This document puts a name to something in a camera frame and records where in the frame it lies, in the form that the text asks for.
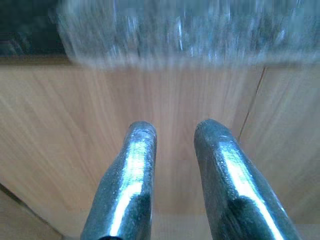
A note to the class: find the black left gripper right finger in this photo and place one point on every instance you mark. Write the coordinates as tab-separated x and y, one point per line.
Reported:
230	180

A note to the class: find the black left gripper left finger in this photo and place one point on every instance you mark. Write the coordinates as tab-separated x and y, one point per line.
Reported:
125	180

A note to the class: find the wooden cabinet door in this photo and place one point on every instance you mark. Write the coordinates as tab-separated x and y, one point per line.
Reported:
75	125
287	130

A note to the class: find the clear bubble wrap sheet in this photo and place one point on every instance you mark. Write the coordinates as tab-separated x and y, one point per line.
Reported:
175	30

